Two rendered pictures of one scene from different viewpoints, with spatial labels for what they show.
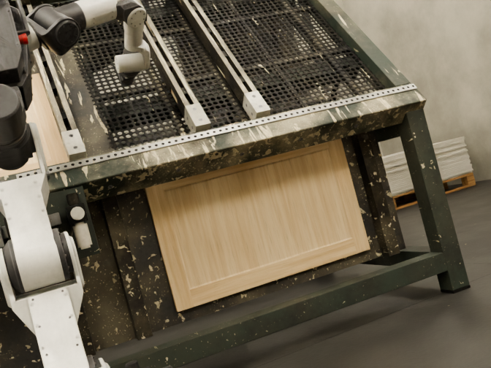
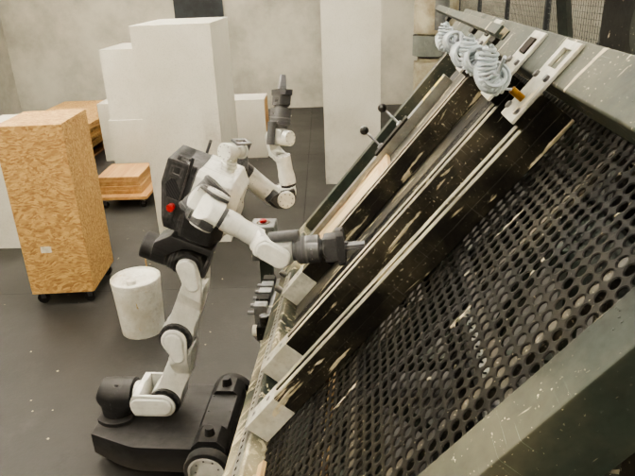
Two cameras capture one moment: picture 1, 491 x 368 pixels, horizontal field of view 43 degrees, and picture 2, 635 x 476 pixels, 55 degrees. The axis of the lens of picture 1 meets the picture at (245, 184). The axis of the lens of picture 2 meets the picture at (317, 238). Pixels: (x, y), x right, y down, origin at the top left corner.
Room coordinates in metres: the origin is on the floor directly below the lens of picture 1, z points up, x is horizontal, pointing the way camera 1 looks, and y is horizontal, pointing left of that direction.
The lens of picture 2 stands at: (3.16, -1.24, 1.99)
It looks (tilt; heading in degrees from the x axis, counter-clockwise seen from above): 23 degrees down; 114
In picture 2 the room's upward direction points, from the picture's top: 2 degrees counter-clockwise
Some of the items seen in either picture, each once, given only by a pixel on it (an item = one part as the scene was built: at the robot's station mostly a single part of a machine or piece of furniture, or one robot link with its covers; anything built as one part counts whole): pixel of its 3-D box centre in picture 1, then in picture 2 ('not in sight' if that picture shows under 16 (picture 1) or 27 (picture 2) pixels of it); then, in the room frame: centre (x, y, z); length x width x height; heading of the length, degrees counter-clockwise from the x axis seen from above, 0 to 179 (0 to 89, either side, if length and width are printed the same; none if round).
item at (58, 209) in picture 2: not in sight; (60, 207); (-0.09, 1.64, 0.63); 0.50 x 0.42 x 1.25; 116
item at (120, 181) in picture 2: not in sight; (128, 185); (-1.03, 3.39, 0.15); 0.61 x 0.51 x 0.31; 113
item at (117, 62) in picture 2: not in sight; (143, 78); (-1.38, 4.25, 1.08); 0.80 x 0.58 x 0.72; 113
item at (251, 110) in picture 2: not in sight; (244, 126); (-0.78, 5.35, 0.36); 0.58 x 0.45 x 0.72; 23
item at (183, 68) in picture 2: not in sight; (194, 128); (0.09, 3.05, 0.88); 0.90 x 0.60 x 1.75; 113
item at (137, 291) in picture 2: not in sight; (138, 295); (0.74, 1.36, 0.24); 0.32 x 0.30 x 0.47; 113
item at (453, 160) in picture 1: (354, 190); not in sight; (6.90, -1.15, 0.28); 2.46 x 1.04 x 0.55; 113
